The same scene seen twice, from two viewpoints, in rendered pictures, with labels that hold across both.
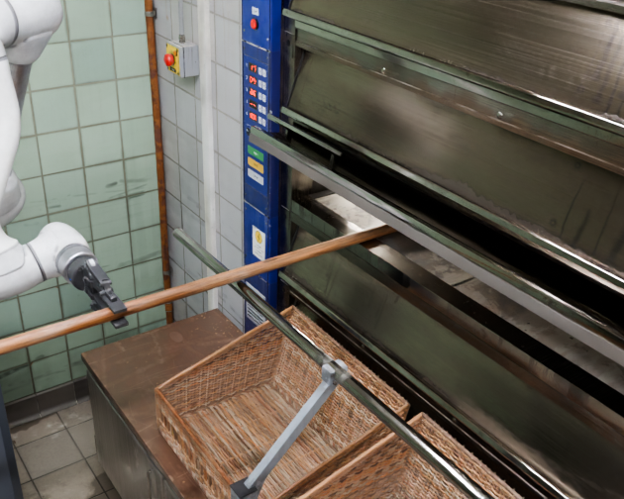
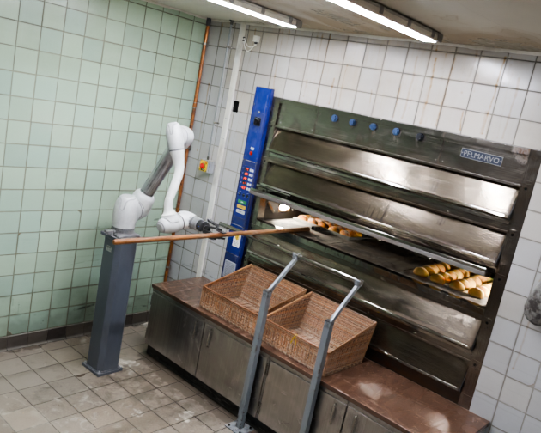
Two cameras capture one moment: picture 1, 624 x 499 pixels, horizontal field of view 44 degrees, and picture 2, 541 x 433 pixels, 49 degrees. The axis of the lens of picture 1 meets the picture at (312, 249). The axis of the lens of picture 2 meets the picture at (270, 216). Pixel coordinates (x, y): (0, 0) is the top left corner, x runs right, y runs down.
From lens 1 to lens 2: 2.44 m
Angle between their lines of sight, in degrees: 22
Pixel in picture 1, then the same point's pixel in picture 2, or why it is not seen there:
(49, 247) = (187, 216)
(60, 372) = not seen: hidden behind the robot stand
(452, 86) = (331, 173)
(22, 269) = (179, 222)
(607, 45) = (379, 161)
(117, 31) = not seen: hidden behind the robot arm
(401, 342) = (304, 266)
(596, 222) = (376, 210)
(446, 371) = (322, 273)
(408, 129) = (314, 188)
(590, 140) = (375, 187)
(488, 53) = (345, 163)
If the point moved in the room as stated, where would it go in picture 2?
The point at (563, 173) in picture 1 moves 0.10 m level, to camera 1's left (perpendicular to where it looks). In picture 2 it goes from (367, 198) to (352, 196)
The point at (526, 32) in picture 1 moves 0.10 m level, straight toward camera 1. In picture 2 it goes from (357, 158) to (358, 159)
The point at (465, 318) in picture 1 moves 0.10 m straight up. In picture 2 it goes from (331, 251) to (334, 237)
